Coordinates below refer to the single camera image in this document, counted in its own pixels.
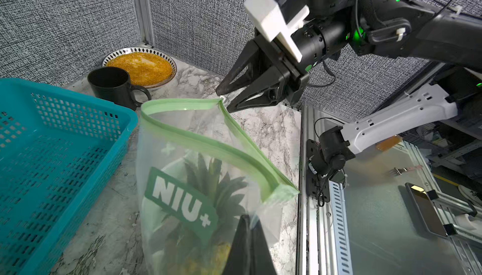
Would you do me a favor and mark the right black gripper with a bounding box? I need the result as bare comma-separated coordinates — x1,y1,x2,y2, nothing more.
215,18,349,114

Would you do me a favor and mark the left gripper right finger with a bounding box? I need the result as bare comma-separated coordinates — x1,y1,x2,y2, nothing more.
250,221,277,275

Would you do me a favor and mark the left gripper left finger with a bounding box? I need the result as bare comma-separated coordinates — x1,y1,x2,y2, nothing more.
222,215,251,275

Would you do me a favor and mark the yellow pineapple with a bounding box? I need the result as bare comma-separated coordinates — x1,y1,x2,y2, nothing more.
142,154,248,274

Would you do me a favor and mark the clear green zip-top bag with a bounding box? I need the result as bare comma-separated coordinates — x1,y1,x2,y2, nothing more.
136,99,299,274

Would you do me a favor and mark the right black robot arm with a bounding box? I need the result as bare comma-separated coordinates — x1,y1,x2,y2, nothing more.
217,0,481,163

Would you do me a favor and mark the patterned bowl with yellow food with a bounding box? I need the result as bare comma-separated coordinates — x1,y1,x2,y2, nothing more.
102,47,177,89

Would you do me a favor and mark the black mug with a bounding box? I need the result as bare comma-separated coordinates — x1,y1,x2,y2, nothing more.
87,67,152,111

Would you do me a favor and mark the black smartphone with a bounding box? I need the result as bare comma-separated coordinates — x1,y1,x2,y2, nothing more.
405,182,448,238

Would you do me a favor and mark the teal plastic basket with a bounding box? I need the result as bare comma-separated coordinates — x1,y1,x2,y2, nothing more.
1,78,138,274

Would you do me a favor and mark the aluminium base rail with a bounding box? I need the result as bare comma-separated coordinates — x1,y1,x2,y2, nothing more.
296,104,353,274

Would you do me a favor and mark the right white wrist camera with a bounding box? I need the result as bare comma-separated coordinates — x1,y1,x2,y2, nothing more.
244,0,310,62

